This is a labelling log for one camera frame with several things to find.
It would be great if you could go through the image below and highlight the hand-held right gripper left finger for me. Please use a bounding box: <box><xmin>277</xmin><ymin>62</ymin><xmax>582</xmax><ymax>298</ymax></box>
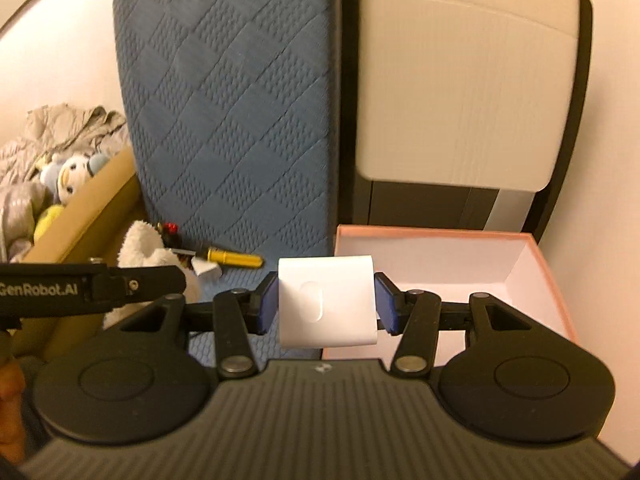
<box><xmin>102</xmin><ymin>271</ymin><xmax>279</xmax><ymax>380</ymax></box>

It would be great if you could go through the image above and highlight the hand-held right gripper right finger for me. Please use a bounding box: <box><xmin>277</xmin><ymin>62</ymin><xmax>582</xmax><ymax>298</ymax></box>
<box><xmin>375</xmin><ymin>272</ymin><xmax>551</xmax><ymax>376</ymax></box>

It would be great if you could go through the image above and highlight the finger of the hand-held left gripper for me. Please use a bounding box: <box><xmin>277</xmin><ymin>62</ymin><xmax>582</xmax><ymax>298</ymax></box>
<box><xmin>91</xmin><ymin>265</ymin><xmax>187</xmax><ymax>311</ymax></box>

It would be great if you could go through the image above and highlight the white rounded plastic case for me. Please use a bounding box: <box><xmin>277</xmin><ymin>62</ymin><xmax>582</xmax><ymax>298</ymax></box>
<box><xmin>277</xmin><ymin>255</ymin><xmax>379</xmax><ymax>348</ymax></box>

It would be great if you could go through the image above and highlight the white power adapter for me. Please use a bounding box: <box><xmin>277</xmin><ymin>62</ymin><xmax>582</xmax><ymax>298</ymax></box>
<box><xmin>191</xmin><ymin>258</ymin><xmax>222</xmax><ymax>279</ymax></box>

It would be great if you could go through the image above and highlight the terracotta pink board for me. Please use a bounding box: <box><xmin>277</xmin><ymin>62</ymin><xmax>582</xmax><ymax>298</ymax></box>
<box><xmin>320</xmin><ymin>224</ymin><xmax>578</xmax><ymax>361</ymax></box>

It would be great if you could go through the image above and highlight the person's left hand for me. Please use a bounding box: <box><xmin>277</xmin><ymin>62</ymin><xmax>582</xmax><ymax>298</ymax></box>
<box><xmin>0</xmin><ymin>332</ymin><xmax>27</xmax><ymax>465</ymax></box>

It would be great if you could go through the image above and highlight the white plush toy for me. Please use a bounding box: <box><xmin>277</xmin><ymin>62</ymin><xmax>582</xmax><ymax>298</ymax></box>
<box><xmin>104</xmin><ymin>220</ymin><xmax>202</xmax><ymax>331</ymax></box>

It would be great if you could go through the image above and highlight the small red black toy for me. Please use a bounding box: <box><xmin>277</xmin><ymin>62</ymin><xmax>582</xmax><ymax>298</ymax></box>
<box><xmin>156</xmin><ymin>222</ymin><xmax>182</xmax><ymax>249</ymax></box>

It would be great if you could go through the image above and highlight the yellow plush toy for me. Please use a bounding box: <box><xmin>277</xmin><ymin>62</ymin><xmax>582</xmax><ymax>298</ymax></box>
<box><xmin>32</xmin><ymin>204</ymin><xmax>67</xmax><ymax>247</ymax></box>

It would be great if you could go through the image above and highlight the beige folding chair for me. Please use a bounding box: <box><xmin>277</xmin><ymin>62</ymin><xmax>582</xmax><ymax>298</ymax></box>
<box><xmin>340</xmin><ymin>0</ymin><xmax>596</xmax><ymax>243</ymax></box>

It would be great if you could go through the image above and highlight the blue white penguin plush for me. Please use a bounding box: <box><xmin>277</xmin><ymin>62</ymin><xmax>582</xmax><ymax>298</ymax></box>
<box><xmin>39</xmin><ymin>152</ymin><xmax>110</xmax><ymax>207</ymax></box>

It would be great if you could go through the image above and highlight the blue quilted mat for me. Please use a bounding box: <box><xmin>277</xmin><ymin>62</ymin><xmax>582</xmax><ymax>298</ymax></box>
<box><xmin>112</xmin><ymin>0</ymin><xmax>341</xmax><ymax>361</ymax></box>

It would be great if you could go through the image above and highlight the beige plastic panel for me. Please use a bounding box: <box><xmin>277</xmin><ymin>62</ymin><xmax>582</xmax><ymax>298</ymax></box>
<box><xmin>355</xmin><ymin>0</ymin><xmax>583</xmax><ymax>193</ymax></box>

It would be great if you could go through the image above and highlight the yellow handle screwdriver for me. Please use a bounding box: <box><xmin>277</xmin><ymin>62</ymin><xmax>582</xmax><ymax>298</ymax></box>
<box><xmin>206</xmin><ymin>246</ymin><xmax>264</xmax><ymax>267</ymax></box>

